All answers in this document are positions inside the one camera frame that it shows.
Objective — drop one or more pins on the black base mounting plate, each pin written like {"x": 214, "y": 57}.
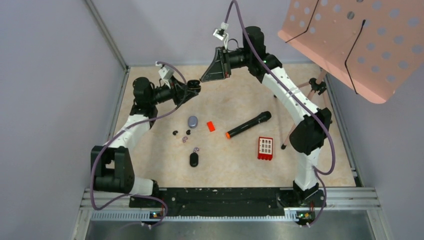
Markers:
{"x": 233, "y": 204}

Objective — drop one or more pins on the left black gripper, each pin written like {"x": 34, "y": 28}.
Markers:
{"x": 180, "y": 93}

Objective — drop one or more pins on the lavender earbud charging case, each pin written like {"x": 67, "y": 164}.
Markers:
{"x": 192, "y": 122}

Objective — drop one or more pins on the pink perforated music stand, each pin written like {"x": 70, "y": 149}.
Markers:
{"x": 371, "y": 46}

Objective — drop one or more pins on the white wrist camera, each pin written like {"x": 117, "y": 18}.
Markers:
{"x": 166, "y": 73}
{"x": 221, "y": 34}

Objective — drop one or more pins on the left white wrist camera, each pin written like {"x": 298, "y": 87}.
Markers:
{"x": 166, "y": 73}

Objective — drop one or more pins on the black microphone orange tip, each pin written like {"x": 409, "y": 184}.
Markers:
{"x": 261, "y": 118}

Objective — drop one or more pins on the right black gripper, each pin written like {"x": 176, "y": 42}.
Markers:
{"x": 220, "y": 68}

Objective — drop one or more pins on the small red block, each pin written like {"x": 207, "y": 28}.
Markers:
{"x": 211, "y": 126}

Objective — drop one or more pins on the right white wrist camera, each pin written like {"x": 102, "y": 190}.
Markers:
{"x": 221, "y": 34}

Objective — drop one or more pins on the red white toy block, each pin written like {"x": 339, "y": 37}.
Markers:
{"x": 265, "y": 148}

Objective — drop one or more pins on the black earbud charging case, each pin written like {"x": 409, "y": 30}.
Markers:
{"x": 194, "y": 86}

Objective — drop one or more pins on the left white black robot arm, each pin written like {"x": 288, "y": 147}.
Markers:
{"x": 111, "y": 163}

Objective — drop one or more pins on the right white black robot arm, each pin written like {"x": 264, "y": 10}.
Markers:
{"x": 311, "y": 122}

